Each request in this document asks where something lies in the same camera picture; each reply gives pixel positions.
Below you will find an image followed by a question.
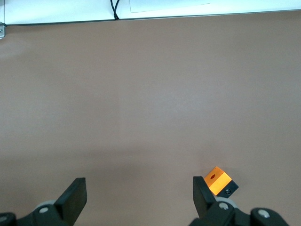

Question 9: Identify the small silver metal bracket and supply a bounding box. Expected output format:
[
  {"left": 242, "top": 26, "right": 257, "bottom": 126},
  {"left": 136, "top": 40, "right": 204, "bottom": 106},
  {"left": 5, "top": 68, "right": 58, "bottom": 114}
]
[{"left": 0, "top": 20, "right": 7, "bottom": 40}]

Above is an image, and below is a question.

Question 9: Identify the white board strip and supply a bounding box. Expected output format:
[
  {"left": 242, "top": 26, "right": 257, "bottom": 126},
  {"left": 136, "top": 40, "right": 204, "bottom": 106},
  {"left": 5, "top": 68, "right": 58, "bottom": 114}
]
[{"left": 4, "top": 0, "right": 301, "bottom": 26}]

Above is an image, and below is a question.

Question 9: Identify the orange box with black base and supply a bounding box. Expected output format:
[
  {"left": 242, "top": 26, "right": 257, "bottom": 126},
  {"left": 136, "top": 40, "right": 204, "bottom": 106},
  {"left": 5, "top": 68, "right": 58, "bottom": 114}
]
[{"left": 203, "top": 166, "right": 239, "bottom": 197}]

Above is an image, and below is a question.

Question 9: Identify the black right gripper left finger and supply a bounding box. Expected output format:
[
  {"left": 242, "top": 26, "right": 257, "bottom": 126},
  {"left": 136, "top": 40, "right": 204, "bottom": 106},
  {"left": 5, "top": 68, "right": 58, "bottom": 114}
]
[{"left": 0, "top": 178, "right": 88, "bottom": 226}]

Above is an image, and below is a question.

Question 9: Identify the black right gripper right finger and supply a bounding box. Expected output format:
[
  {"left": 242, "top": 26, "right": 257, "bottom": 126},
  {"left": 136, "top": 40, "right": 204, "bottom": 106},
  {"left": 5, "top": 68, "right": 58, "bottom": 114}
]
[{"left": 189, "top": 176, "right": 291, "bottom": 226}]

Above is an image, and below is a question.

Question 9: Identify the black cable at table edge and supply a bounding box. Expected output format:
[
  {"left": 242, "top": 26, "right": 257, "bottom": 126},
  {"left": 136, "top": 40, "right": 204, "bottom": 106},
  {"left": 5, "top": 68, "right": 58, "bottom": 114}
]
[{"left": 109, "top": 0, "right": 121, "bottom": 21}]

